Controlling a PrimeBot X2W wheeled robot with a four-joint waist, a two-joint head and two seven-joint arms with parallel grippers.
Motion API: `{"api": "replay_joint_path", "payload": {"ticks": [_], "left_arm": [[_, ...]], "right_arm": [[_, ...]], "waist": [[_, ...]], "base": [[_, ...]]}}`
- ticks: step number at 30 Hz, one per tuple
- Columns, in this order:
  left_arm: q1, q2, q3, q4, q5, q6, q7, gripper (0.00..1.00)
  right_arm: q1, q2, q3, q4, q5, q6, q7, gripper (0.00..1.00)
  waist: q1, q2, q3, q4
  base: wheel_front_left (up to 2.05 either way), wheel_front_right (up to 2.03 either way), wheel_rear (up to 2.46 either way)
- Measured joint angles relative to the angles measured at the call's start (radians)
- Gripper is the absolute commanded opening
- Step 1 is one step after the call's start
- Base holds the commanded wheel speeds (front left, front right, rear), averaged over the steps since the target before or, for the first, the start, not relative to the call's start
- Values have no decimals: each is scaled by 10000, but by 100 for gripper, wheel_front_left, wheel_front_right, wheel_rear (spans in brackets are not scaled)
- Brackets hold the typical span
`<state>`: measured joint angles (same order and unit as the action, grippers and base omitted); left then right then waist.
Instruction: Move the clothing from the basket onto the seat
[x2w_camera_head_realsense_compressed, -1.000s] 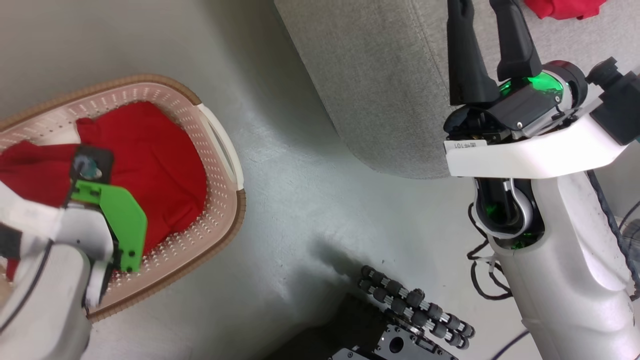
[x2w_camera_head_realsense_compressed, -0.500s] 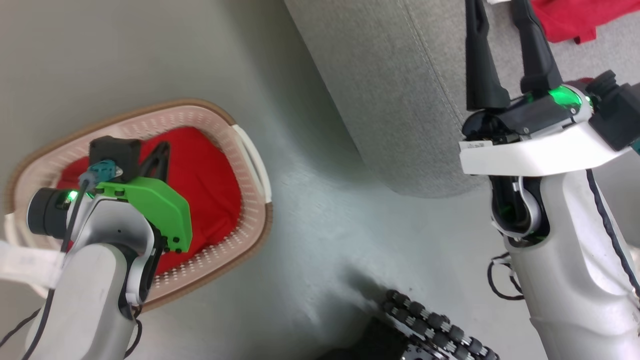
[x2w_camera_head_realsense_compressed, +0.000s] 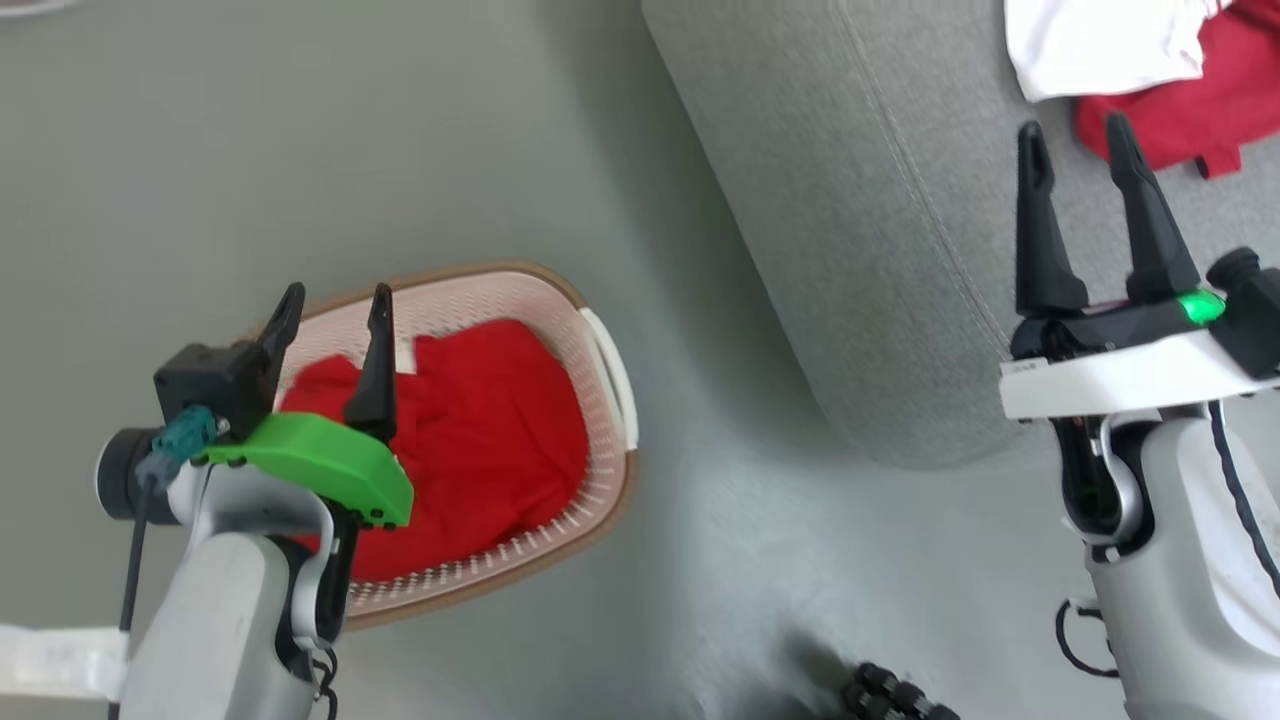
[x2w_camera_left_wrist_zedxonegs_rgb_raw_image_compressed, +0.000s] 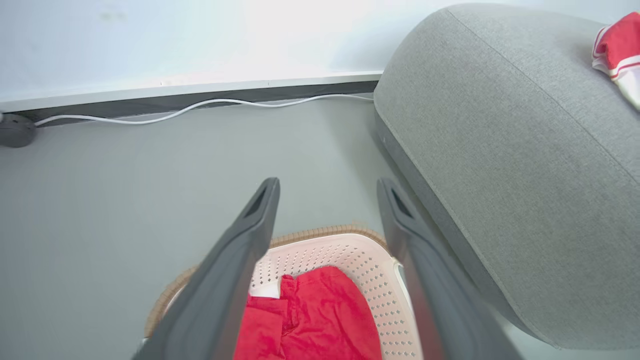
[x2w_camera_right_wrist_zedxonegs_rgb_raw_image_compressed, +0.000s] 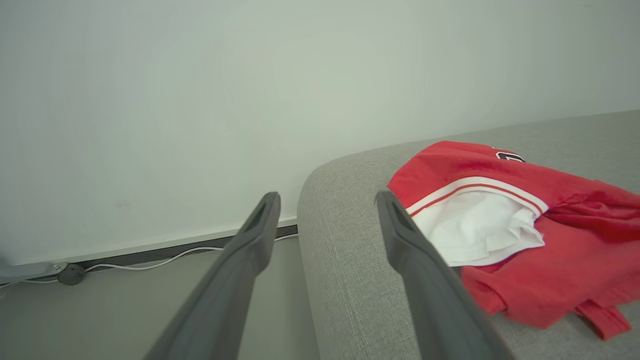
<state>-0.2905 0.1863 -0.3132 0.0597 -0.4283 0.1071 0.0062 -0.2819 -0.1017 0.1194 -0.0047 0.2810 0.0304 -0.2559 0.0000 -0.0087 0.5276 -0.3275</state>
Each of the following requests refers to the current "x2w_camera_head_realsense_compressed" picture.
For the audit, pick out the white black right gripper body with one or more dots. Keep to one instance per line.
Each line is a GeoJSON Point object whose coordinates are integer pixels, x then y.
{"type": "Point", "coordinates": [1100, 380]}

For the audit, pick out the red garment white trim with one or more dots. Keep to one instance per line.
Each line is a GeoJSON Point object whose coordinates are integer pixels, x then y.
{"type": "Point", "coordinates": [480, 440]}

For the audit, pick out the teal camera connector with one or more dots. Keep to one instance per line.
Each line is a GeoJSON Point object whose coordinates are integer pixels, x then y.
{"type": "Point", "coordinates": [185, 435]}

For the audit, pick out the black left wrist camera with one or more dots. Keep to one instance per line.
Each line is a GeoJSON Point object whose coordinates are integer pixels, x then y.
{"type": "Point", "coordinates": [210, 380]}

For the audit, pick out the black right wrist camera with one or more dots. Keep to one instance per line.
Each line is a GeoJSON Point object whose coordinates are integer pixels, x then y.
{"type": "Point", "coordinates": [1250, 310]}

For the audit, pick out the white grey left arm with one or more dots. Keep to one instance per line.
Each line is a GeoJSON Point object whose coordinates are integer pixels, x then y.
{"type": "Point", "coordinates": [220, 620]}

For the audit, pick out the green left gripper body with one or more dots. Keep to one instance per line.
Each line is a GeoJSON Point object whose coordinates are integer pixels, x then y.
{"type": "Point", "coordinates": [320, 455]}

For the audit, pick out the white grey right arm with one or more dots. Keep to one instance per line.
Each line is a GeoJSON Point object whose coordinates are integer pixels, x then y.
{"type": "Point", "coordinates": [1180, 560]}

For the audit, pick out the grey fabric sofa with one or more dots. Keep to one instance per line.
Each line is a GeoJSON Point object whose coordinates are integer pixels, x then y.
{"type": "Point", "coordinates": [850, 200]}

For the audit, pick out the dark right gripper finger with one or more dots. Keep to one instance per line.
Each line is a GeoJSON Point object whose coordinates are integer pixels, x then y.
{"type": "Point", "coordinates": [1155, 240]}
{"type": "Point", "coordinates": [1045, 250]}

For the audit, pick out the plain red garment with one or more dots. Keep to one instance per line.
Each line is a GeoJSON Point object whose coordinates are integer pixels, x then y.
{"type": "Point", "coordinates": [1200, 110]}

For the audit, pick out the cream perforated laundry basket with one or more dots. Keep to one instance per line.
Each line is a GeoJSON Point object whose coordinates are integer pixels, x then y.
{"type": "Point", "coordinates": [500, 295]}

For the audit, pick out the white flat robot part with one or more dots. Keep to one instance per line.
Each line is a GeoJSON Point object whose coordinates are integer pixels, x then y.
{"type": "Point", "coordinates": [60, 660]}

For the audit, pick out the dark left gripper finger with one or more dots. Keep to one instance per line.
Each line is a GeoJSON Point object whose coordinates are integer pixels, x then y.
{"type": "Point", "coordinates": [375, 380]}
{"type": "Point", "coordinates": [285, 325]}

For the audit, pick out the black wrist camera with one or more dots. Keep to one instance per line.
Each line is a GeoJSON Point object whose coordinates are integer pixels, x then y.
{"type": "Point", "coordinates": [210, 380]}
{"type": "Point", "coordinates": [1250, 310]}

